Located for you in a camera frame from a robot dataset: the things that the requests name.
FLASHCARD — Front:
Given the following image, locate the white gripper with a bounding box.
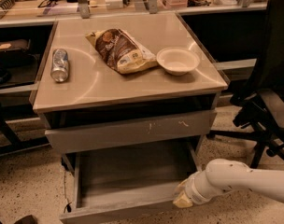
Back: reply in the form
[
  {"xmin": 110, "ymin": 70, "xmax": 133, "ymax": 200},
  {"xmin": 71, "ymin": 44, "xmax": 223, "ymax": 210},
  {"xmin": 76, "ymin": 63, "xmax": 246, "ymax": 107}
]
[{"xmin": 173, "ymin": 171, "xmax": 220, "ymax": 208}]

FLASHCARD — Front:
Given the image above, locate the grey drawer cabinet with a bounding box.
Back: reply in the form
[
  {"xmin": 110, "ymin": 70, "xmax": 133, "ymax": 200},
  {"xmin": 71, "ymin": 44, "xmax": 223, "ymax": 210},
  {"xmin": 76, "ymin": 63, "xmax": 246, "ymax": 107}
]
[{"xmin": 33, "ymin": 13, "xmax": 227, "ymax": 170}]

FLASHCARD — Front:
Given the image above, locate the silver soda can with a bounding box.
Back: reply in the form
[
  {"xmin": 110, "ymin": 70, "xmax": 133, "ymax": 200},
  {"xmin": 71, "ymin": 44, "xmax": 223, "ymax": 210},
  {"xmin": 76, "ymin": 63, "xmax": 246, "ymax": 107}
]
[{"xmin": 50, "ymin": 49, "xmax": 69, "ymax": 83}]

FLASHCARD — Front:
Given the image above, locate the grey drawer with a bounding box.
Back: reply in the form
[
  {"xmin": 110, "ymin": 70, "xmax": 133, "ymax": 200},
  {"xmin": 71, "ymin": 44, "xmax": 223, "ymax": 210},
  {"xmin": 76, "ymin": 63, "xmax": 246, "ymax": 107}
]
[
  {"xmin": 45, "ymin": 110, "xmax": 216, "ymax": 154},
  {"xmin": 60, "ymin": 139, "xmax": 198, "ymax": 224}
]

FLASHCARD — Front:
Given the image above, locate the black office chair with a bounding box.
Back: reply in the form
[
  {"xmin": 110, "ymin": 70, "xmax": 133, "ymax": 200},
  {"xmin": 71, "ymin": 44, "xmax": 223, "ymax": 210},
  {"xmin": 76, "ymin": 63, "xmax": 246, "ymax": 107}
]
[{"xmin": 207, "ymin": 0, "xmax": 284, "ymax": 168}]

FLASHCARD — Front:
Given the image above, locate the white paper bowl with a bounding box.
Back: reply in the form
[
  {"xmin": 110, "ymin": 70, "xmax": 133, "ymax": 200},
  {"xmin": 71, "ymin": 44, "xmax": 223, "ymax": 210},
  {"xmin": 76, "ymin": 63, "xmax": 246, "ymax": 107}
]
[{"xmin": 156, "ymin": 47, "xmax": 200, "ymax": 76}]

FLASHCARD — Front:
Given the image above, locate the brown chip bag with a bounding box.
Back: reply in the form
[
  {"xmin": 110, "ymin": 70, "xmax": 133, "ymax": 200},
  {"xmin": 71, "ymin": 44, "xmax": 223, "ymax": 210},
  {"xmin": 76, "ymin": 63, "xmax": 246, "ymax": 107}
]
[{"xmin": 85, "ymin": 28, "xmax": 157, "ymax": 75}]

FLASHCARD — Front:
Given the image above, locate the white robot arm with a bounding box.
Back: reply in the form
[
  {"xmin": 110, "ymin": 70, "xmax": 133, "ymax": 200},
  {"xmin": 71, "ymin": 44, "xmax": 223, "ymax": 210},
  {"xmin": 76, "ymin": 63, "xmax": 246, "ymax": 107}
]
[{"xmin": 173, "ymin": 159, "xmax": 284, "ymax": 208}]

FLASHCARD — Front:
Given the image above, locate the black floor cable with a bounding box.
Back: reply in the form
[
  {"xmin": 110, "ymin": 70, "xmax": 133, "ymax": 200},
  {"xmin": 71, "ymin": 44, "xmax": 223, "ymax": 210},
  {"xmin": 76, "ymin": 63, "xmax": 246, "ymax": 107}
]
[{"xmin": 63, "ymin": 168, "xmax": 72, "ymax": 214}]

